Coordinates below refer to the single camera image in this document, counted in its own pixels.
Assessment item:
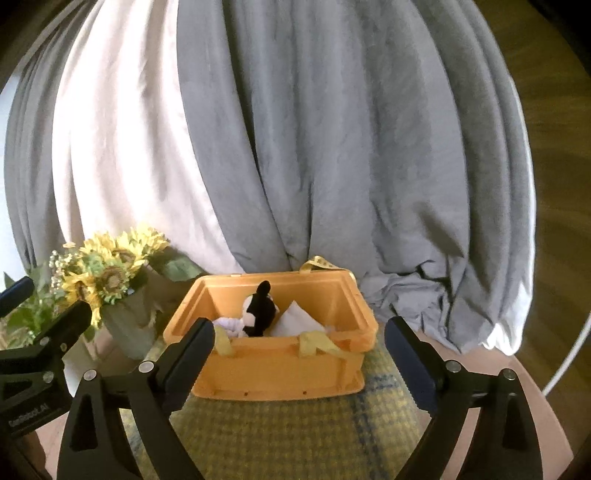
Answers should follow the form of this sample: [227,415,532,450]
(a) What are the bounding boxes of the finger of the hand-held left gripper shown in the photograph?
[0,300,93,386]
[0,277,35,320]

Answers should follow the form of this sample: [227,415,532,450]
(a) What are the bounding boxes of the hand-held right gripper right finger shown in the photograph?
[384,316,544,480]

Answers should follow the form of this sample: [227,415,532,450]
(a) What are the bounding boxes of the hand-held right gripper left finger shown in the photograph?
[56,318,217,480]

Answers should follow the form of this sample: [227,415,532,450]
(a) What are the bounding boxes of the pale purple scrunchie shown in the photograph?
[215,316,245,340]

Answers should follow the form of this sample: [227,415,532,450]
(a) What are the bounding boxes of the black and white plush toy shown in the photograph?
[240,280,280,337]

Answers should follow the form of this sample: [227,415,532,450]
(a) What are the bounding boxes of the orange plastic box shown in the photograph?
[164,268,380,400]

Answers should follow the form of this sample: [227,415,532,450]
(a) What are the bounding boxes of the white soft cloth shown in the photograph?
[271,300,327,339]

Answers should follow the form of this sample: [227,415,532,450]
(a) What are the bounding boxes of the yellow tape strip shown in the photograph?
[298,330,345,359]
[302,255,343,274]
[213,325,234,357]

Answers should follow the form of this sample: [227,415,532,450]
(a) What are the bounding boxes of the grey-green vase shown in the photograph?
[100,277,160,361]

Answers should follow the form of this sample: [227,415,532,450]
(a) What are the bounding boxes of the artificial sunflower bouquet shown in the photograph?
[2,225,205,348]

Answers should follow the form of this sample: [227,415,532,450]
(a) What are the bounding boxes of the yellow-green plaid mat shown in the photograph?
[122,342,435,480]

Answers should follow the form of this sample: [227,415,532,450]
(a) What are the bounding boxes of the white curtain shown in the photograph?
[51,0,246,278]

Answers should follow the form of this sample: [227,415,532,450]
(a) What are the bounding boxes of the grey curtain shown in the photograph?
[4,0,539,357]

